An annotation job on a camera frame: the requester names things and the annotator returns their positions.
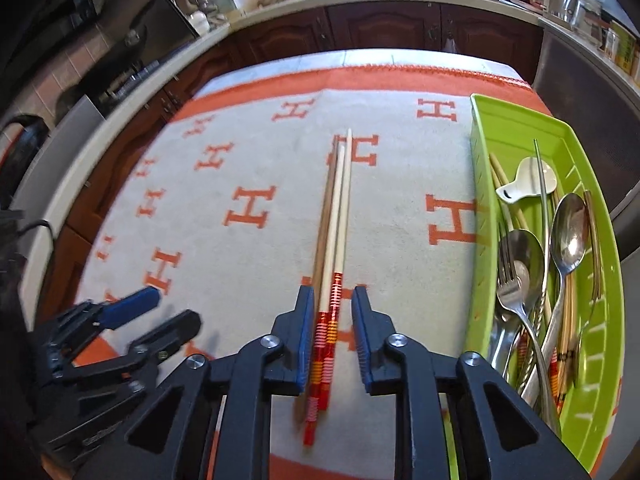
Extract black red object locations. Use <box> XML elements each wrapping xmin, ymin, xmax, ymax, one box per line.
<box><xmin>0</xmin><ymin>115</ymin><xmax>51</xmax><ymax>181</ymax></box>

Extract white kitchen countertop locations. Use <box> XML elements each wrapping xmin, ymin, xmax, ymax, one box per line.
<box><xmin>0</xmin><ymin>0</ymin><xmax>640</xmax><ymax>301</ymax></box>

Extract steel fork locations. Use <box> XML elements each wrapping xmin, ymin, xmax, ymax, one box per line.
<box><xmin>495</xmin><ymin>237</ymin><xmax>563</xmax><ymax>436</ymax></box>

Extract white ceramic spoon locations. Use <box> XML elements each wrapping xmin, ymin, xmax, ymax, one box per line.
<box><xmin>495</xmin><ymin>156</ymin><xmax>558</xmax><ymax>204</ymax></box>

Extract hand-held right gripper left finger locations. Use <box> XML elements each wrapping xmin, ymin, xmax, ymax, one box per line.
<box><xmin>80</xmin><ymin>285</ymin><xmax>316</xmax><ymax>480</ymax></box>

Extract yellow green box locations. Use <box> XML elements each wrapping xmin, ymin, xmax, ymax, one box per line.
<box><xmin>607</xmin><ymin>20</ymin><xmax>638</xmax><ymax>73</ymax></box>

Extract gas stove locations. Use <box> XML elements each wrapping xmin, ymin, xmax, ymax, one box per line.
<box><xmin>85</xmin><ymin>55</ymin><xmax>176</xmax><ymax>116</ymax></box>

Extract glass jug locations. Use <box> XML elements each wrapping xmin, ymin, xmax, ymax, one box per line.
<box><xmin>562</xmin><ymin>0</ymin><xmax>606</xmax><ymax>43</ymax></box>

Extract green plastic tray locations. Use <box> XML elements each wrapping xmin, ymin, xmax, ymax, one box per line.
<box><xmin>462</xmin><ymin>92</ymin><xmax>626</xmax><ymax>476</ymax></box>

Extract black braided cable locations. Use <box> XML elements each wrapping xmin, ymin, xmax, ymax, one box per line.
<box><xmin>10</xmin><ymin>217</ymin><xmax>58</xmax><ymax>248</ymax></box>

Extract brown wooden chopstick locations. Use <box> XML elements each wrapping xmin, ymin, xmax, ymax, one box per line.
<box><xmin>294</xmin><ymin>152</ymin><xmax>341</xmax><ymax>421</ymax></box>

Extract round steel spoon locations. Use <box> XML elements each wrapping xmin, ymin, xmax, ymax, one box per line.
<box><xmin>520</xmin><ymin>192</ymin><xmax>591</xmax><ymax>411</ymax></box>

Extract orange beige printed blanket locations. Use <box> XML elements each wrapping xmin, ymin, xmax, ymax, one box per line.
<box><xmin>40</xmin><ymin>62</ymin><xmax>556</xmax><ymax>480</ymax></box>

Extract steel soup spoon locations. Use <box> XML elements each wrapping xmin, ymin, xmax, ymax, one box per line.
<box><xmin>487</xmin><ymin>229</ymin><xmax>546</xmax><ymax>376</ymax></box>

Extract black range hood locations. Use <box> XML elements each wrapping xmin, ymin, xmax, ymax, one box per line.
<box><xmin>0</xmin><ymin>0</ymin><xmax>166</xmax><ymax>111</ymax></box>

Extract twisted steel chopstick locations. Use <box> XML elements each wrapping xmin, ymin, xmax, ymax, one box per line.
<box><xmin>517</xmin><ymin>139</ymin><xmax>551</xmax><ymax>396</ymax></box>

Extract brown wooden kitchen cabinets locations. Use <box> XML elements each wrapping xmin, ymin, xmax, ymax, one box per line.
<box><xmin>50</xmin><ymin>0</ymin><xmax>546</xmax><ymax>271</ymax></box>

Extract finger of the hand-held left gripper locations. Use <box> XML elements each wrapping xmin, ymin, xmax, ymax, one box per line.
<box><xmin>65</xmin><ymin>310</ymin><xmax>202</xmax><ymax>393</ymax></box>
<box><xmin>50</xmin><ymin>287</ymin><xmax>161</xmax><ymax>361</ymax></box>

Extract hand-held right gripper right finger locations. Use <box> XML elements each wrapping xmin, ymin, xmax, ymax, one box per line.
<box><xmin>351</xmin><ymin>285</ymin><xmax>591</xmax><ymax>480</ymax></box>

